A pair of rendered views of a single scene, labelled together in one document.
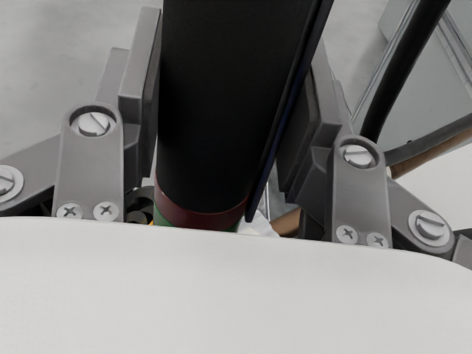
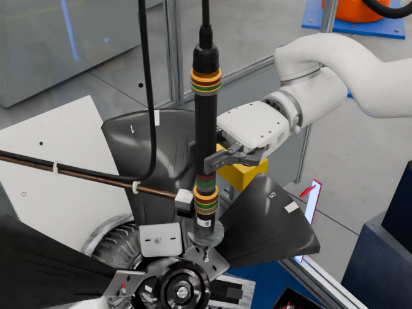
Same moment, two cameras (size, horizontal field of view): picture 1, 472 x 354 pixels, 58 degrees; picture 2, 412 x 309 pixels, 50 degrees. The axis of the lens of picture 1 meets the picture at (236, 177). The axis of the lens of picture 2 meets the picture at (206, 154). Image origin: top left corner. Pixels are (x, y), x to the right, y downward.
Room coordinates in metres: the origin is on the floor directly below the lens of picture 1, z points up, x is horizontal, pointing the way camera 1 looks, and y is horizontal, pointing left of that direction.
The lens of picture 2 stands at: (0.33, 0.48, 1.96)
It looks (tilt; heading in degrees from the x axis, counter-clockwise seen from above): 43 degrees down; 243
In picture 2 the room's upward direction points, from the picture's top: straight up
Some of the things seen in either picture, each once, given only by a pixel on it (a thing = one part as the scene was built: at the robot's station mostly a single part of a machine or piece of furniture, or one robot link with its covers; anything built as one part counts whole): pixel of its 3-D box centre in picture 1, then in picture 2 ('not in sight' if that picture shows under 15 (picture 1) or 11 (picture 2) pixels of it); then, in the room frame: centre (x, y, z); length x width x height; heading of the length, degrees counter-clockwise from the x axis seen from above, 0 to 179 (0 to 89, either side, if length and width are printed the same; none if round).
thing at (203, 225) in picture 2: not in sight; (206, 157); (0.09, 0.01, 1.47); 0.04 x 0.04 x 0.46
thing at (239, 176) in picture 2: not in sight; (237, 164); (-0.20, -0.35, 1.02); 0.16 x 0.10 x 0.11; 102
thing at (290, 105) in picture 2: not in sight; (279, 115); (-0.07, -0.02, 1.48); 0.09 x 0.03 x 0.08; 102
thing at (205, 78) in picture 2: not in sight; (206, 80); (0.09, 0.01, 1.62); 0.04 x 0.04 x 0.03
